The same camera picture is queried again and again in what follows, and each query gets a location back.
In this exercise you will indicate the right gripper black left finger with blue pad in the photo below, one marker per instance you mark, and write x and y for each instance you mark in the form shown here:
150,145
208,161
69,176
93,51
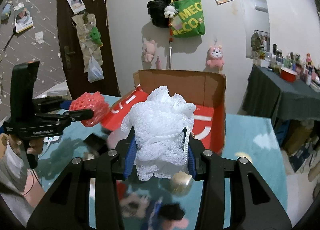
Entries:
65,204

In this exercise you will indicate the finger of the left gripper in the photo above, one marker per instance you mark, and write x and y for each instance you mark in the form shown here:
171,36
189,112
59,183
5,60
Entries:
69,117
51,103

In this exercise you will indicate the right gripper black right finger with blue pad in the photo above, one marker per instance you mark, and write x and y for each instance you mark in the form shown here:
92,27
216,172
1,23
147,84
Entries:
253,205

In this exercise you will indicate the pink mesh sponge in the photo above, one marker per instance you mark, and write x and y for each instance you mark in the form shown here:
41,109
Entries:
95,102

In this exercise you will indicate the white mesh bath loofah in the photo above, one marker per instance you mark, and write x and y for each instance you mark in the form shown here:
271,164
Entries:
161,125

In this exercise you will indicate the black fluffy scrunchie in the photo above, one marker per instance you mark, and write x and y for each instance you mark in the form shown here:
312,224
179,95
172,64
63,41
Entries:
171,212

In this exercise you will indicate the person's left hand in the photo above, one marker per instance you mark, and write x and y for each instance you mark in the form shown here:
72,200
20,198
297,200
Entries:
34,147

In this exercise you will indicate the black box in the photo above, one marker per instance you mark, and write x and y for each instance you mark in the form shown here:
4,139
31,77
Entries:
96,145

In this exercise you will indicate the plastic bag on door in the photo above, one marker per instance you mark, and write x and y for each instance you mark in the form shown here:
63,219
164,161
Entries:
95,72

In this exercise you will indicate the small jar gold lid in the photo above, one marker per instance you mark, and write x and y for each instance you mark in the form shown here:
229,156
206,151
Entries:
180,184

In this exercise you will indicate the green plush on door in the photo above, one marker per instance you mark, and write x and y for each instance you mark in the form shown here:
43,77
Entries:
96,36

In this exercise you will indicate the teal table cover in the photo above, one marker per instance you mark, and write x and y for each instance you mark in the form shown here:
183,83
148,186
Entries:
252,137

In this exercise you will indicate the photo on door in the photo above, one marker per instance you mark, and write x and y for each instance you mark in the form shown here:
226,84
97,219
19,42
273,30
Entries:
76,6

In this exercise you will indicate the dark green tablecloth table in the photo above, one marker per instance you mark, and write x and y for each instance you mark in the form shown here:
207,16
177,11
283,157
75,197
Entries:
268,95

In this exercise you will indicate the dark wooden door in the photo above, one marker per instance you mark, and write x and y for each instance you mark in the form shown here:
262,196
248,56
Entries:
76,47

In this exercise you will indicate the cardboard box red bottom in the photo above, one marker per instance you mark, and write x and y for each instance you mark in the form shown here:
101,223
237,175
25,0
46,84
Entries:
204,89

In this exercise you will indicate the black bag on hook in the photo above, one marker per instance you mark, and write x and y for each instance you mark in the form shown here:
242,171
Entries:
156,9

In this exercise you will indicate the green tote bag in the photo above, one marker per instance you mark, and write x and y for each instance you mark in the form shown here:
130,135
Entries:
189,19

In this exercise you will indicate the pink pig plush on wall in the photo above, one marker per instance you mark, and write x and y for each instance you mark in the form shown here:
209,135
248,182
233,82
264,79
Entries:
149,50

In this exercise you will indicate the pink plush toy on wall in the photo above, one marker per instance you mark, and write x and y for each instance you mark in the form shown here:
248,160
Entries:
215,58

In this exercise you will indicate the small white plush keychain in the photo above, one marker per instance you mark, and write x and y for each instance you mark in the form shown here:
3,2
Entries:
170,11

